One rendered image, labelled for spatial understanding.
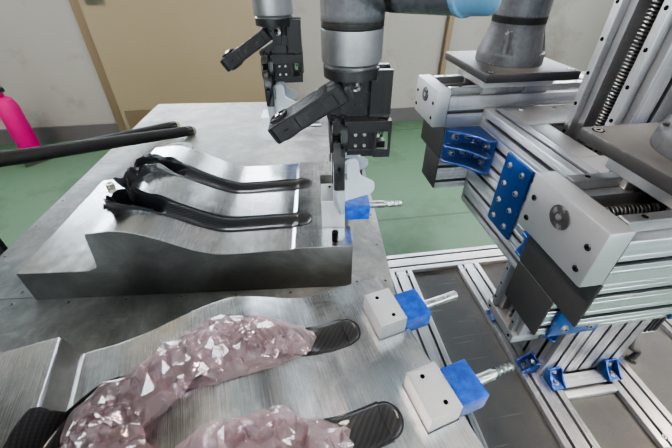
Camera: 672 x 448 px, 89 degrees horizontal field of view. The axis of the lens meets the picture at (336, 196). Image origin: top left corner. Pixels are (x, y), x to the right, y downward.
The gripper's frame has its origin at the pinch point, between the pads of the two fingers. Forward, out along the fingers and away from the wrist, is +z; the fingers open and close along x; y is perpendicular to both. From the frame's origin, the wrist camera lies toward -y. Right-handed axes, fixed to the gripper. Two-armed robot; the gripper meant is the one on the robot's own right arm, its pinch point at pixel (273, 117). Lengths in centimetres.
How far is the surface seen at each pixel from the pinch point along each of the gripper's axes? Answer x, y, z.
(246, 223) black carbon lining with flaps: -28.5, -2.7, 7.1
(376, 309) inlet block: -47, 16, 7
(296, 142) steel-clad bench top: 17.7, 3.4, 15.0
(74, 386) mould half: -54, -17, 8
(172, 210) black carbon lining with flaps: -28.8, -13.7, 3.6
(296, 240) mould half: -34.4, 6.0, 6.0
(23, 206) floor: 103, -171, 95
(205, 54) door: 204, -73, 31
